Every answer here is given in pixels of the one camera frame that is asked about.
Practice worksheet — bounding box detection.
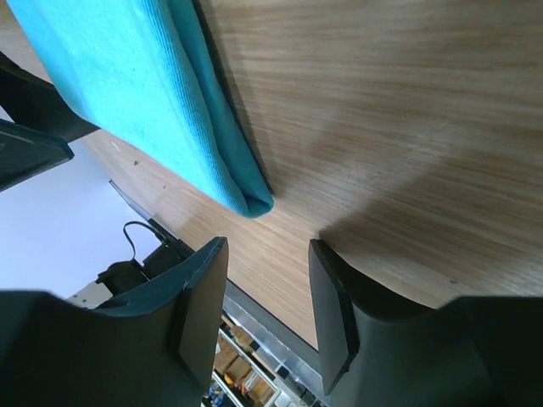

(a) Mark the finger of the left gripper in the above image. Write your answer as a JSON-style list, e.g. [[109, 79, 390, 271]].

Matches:
[[1, 54, 99, 142], [0, 120, 74, 191]]

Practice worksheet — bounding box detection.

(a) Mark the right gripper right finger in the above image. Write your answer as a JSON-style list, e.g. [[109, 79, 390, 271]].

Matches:
[[308, 239, 542, 406]]

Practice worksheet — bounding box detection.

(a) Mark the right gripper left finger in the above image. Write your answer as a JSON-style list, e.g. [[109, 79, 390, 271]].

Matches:
[[0, 236, 230, 407]]

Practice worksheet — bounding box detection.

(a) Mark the blue t shirt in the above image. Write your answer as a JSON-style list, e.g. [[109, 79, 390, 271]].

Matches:
[[8, 1, 273, 218]]

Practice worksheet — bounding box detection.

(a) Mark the shelf with boxes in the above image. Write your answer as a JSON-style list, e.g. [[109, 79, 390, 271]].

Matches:
[[201, 313, 330, 406]]

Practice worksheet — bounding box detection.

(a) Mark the aluminium frame rail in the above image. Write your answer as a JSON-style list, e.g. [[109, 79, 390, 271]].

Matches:
[[107, 198, 320, 387]]

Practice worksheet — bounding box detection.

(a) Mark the black power cable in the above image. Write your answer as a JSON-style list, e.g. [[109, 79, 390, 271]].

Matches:
[[122, 220, 171, 259]]

